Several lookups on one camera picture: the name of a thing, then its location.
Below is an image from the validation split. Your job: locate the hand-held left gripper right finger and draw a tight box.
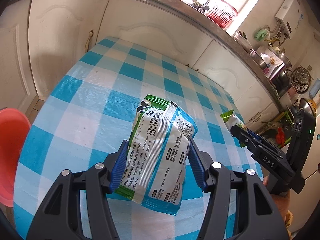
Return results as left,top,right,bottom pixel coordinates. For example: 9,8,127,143
187,138,290,240

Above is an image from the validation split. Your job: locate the red mesh basket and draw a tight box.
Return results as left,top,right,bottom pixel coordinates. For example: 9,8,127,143
205,0,238,29

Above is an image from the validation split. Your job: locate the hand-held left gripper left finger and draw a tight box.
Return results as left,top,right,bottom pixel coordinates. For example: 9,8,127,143
26,140,130,240

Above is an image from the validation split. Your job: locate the green white wet wipes pack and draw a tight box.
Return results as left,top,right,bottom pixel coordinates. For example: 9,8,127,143
114,94,199,215

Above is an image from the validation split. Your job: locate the blue checked tablecloth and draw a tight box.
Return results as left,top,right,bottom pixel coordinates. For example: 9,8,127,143
12,36,268,240

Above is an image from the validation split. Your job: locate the round steel steamer rack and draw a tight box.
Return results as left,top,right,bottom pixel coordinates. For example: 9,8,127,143
291,66,312,94

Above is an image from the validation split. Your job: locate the red plastic basin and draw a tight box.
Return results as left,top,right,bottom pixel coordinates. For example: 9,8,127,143
0,107,32,208

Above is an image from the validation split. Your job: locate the green cloth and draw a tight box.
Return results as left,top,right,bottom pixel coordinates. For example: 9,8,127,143
254,29,270,41

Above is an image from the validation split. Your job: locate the white cabinet door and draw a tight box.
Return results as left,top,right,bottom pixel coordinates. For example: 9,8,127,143
95,0,213,73
27,0,113,100
0,0,38,103
240,80,282,130
197,39,260,98

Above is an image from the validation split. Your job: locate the steel bowl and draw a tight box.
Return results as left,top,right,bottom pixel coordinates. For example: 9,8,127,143
249,49,267,71

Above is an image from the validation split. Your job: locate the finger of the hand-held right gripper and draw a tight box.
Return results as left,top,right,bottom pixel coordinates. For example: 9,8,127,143
230,125,266,157
247,129,270,146

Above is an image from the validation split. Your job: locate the white water heater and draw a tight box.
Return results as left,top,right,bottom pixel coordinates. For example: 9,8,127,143
275,0,304,34

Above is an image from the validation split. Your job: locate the person's right hand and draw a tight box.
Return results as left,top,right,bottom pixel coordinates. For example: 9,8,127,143
262,175,292,218

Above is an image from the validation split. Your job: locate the green snack packet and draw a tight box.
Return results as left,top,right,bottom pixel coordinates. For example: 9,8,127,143
220,109,248,148

